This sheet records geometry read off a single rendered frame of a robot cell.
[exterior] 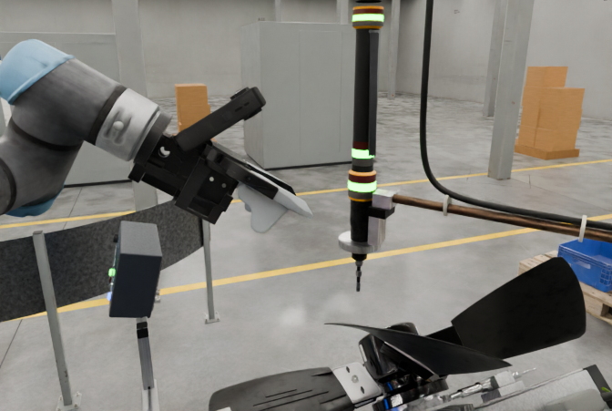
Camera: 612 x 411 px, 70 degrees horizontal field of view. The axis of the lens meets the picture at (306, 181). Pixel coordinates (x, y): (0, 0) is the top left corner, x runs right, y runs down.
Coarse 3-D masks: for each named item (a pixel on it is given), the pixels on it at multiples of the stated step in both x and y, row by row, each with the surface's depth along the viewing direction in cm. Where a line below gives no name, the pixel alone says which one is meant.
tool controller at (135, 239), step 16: (128, 224) 135; (144, 224) 138; (128, 240) 124; (144, 240) 126; (128, 256) 115; (144, 256) 117; (160, 256) 119; (128, 272) 116; (144, 272) 118; (112, 288) 118; (128, 288) 117; (144, 288) 119; (112, 304) 117; (128, 304) 118; (144, 304) 120
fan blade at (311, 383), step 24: (240, 384) 82; (264, 384) 79; (288, 384) 78; (312, 384) 77; (336, 384) 78; (216, 408) 73; (240, 408) 72; (264, 408) 71; (288, 408) 71; (312, 408) 72; (336, 408) 72
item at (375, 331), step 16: (384, 336) 62; (400, 336) 55; (416, 336) 52; (416, 352) 65; (432, 352) 59; (448, 352) 55; (464, 352) 52; (480, 352) 51; (432, 368) 69; (448, 368) 63; (464, 368) 59; (480, 368) 56; (496, 368) 54
